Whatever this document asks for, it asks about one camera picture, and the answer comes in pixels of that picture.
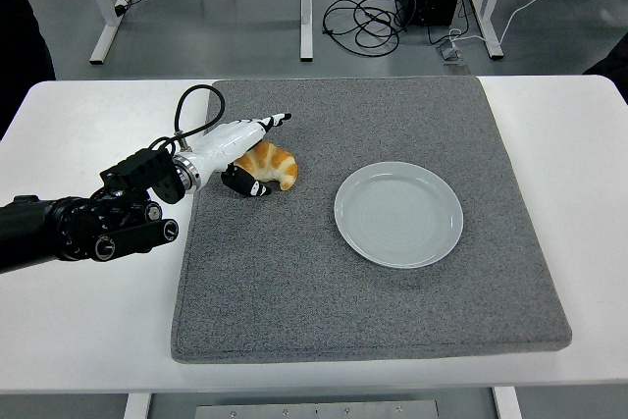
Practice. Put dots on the grey metal plate with screws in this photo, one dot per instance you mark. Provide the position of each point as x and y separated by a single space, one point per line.
314 410

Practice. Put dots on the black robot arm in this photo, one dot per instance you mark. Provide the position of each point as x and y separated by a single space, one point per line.
49 227

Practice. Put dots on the grey fabric mat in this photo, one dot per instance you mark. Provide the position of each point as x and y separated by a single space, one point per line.
294 291

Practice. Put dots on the person's leg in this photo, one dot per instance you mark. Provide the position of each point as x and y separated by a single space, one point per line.
613 61

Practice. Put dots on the grey floor socket box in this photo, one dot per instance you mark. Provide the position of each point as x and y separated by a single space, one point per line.
450 53

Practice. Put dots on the person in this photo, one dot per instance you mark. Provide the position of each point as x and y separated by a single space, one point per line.
22 36

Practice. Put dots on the golden croissant bread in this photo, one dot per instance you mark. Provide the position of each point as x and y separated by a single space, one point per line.
279 166

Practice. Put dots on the pale grey round plate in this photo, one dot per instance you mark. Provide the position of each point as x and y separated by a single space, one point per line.
397 218

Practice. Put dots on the white table leg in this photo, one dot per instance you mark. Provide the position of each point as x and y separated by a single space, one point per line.
507 404
136 406

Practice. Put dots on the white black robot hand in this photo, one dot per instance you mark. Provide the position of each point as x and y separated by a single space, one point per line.
221 144

